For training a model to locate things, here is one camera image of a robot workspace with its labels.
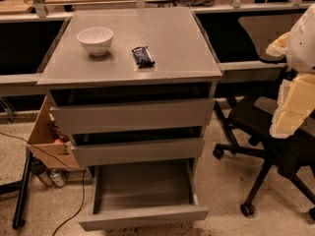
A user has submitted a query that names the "dark bottle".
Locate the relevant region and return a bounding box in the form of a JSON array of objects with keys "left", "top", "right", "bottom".
[{"left": 31, "top": 158, "right": 53, "bottom": 187}]

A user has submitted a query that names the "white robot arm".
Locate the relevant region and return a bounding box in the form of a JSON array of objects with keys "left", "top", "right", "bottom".
[{"left": 266, "top": 4, "right": 315, "bottom": 139}]

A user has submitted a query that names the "grey drawer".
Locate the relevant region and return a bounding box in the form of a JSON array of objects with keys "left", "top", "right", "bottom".
[
  {"left": 79, "top": 159, "right": 209, "bottom": 231},
  {"left": 72, "top": 127, "right": 205, "bottom": 166},
  {"left": 50, "top": 97, "right": 214, "bottom": 135}
]

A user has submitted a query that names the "black stand leg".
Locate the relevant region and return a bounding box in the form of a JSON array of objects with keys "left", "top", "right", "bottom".
[{"left": 0, "top": 150, "right": 32, "bottom": 230}]

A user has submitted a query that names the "black floor cable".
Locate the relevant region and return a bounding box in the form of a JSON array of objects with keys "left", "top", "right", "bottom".
[{"left": 0, "top": 132, "right": 87, "bottom": 236}]

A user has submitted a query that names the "cardboard box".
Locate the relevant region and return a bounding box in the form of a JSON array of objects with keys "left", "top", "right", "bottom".
[{"left": 27, "top": 98, "right": 82, "bottom": 171}]

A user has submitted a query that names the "silver can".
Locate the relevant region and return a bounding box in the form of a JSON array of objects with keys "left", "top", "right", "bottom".
[{"left": 50, "top": 169, "right": 66, "bottom": 187}]

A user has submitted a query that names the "grey top drawer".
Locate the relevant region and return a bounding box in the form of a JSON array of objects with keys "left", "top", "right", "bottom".
[{"left": 50, "top": 97, "right": 214, "bottom": 135}]

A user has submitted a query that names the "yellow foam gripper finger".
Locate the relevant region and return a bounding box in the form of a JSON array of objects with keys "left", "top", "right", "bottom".
[{"left": 266, "top": 31, "right": 315, "bottom": 139}]

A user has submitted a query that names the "grey middle drawer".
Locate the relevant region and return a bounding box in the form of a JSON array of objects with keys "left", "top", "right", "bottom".
[{"left": 72, "top": 127, "right": 205, "bottom": 166}]

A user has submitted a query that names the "grey drawer cabinet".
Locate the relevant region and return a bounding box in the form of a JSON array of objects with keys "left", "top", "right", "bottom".
[{"left": 36, "top": 7, "right": 223, "bottom": 169}]

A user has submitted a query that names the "white ceramic bowl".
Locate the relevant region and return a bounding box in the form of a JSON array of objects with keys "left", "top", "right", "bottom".
[{"left": 77, "top": 27, "right": 113, "bottom": 56}]

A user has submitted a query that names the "grey bottom drawer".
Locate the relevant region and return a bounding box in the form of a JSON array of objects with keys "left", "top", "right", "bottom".
[{"left": 79, "top": 159, "right": 209, "bottom": 231}]

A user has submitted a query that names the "dark blue snack bar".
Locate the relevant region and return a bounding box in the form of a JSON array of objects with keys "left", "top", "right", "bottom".
[{"left": 132, "top": 46, "right": 155, "bottom": 67}]

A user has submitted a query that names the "black office chair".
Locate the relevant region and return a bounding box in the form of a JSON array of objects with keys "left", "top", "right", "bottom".
[{"left": 212, "top": 13, "right": 315, "bottom": 221}]

